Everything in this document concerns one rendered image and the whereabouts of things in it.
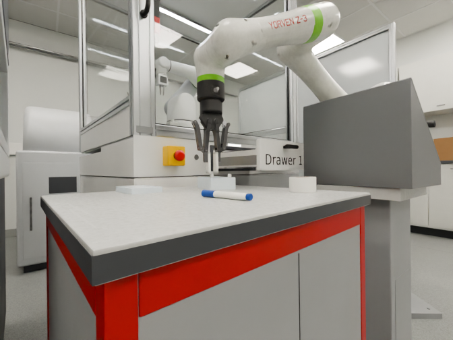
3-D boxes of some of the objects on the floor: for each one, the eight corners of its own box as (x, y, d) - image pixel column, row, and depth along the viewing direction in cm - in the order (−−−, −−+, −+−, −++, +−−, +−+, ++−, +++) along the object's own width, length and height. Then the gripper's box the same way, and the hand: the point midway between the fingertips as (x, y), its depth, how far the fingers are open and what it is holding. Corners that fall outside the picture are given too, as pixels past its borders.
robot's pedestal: (433, 388, 88) (431, 183, 88) (406, 446, 70) (403, 188, 70) (350, 342, 112) (348, 181, 112) (314, 376, 93) (312, 184, 94)
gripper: (192, 96, 72) (193, 173, 72) (236, 101, 79) (237, 173, 79) (185, 102, 79) (187, 173, 79) (226, 106, 85) (228, 173, 85)
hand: (212, 162), depth 79 cm, fingers closed
